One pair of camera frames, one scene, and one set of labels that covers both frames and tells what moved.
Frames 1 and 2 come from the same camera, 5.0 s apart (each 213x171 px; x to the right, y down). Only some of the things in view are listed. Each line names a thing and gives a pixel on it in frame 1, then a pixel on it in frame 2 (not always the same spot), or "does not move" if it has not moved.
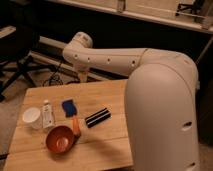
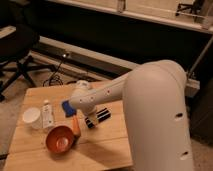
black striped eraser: [98, 117] does not move
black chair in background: [194, 8] does not move
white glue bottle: [47, 115] does not move
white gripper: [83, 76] → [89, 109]
